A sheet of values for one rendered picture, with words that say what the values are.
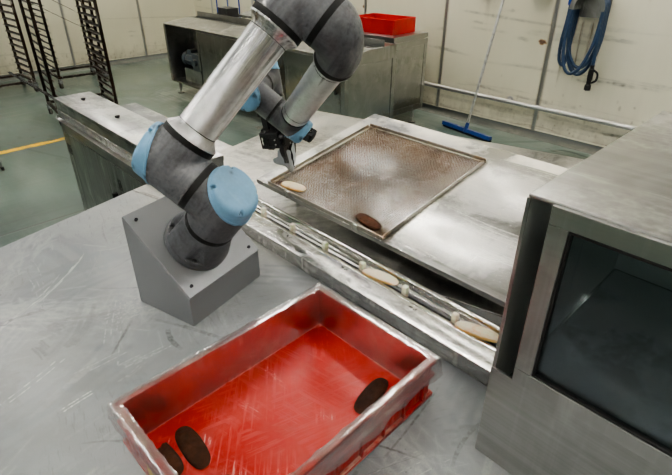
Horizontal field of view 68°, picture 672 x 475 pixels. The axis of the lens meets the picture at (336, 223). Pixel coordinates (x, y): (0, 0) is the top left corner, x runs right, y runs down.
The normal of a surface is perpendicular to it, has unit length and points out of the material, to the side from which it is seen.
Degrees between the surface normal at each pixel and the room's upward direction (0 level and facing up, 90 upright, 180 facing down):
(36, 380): 0
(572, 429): 91
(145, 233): 40
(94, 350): 0
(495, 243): 10
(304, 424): 0
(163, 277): 90
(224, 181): 48
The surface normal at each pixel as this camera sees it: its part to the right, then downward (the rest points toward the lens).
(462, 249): -0.12, -0.80
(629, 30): -0.72, 0.33
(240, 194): 0.65, -0.42
